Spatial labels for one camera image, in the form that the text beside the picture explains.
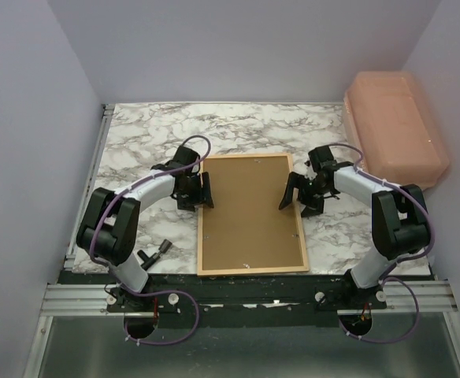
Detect purple cable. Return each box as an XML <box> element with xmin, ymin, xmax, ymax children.
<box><xmin>89</xmin><ymin>135</ymin><xmax>202</xmax><ymax>347</ymax></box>
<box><xmin>320</xmin><ymin>143</ymin><xmax>434</xmax><ymax>344</ymax></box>

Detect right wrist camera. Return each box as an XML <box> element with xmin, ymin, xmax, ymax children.
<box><xmin>304</xmin><ymin>161</ymin><xmax>317</xmax><ymax>180</ymax></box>

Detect black mounting base rail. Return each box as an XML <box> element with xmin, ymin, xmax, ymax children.
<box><xmin>107</xmin><ymin>274</ymin><xmax>387</xmax><ymax>329</ymax></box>

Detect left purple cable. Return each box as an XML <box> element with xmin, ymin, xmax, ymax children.
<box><xmin>89</xmin><ymin>135</ymin><xmax>202</xmax><ymax>347</ymax></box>

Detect brown cardboard backing board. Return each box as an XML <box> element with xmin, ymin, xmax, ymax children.
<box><xmin>201</xmin><ymin>157</ymin><xmax>306</xmax><ymax>272</ymax></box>

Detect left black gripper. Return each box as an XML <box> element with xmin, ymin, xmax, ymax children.
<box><xmin>178</xmin><ymin>172</ymin><xmax>213</xmax><ymax>212</ymax></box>

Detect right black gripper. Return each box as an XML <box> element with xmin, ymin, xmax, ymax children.
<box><xmin>279</xmin><ymin>172</ymin><xmax>331</xmax><ymax>218</ymax></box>

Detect black T-handle tool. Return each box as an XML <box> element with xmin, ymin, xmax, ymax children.
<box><xmin>137</xmin><ymin>239</ymin><xmax>173</xmax><ymax>271</ymax></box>

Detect aluminium extrusion rail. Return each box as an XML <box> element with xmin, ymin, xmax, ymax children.
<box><xmin>39</xmin><ymin>283</ymin><xmax>117</xmax><ymax>317</ymax></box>

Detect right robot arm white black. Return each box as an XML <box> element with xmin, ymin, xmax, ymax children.
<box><xmin>279</xmin><ymin>143</ymin><xmax>435</xmax><ymax>309</ymax></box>

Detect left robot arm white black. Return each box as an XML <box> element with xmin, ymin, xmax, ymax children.
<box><xmin>76</xmin><ymin>145</ymin><xmax>214</xmax><ymax>311</ymax></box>

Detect translucent pink plastic box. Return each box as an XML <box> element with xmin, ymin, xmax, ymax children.
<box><xmin>342</xmin><ymin>71</ymin><xmax>450</xmax><ymax>190</ymax></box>

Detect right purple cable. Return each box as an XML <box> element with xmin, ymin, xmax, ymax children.
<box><xmin>320</xmin><ymin>143</ymin><xmax>434</xmax><ymax>344</ymax></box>

